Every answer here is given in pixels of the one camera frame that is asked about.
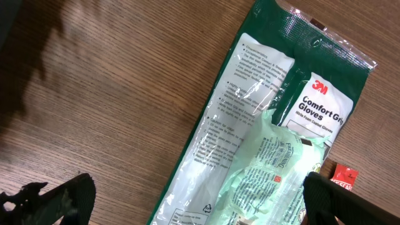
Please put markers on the red Nescafe coffee stick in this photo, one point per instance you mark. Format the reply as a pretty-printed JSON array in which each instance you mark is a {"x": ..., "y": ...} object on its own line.
[{"x": 344, "y": 176}]

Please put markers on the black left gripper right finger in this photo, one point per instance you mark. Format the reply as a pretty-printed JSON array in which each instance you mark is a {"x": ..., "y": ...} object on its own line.
[{"x": 328, "y": 203}]

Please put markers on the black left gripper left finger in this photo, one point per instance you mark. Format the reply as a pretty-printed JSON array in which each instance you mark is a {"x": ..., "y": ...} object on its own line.
[{"x": 71, "y": 203}]

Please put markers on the teal snack bar wrapper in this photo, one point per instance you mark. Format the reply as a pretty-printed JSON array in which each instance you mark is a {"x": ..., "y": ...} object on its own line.
[{"x": 264, "y": 184}]

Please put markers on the green 3M sponge package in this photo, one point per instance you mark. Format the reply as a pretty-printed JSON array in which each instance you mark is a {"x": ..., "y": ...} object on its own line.
[{"x": 280, "y": 58}]

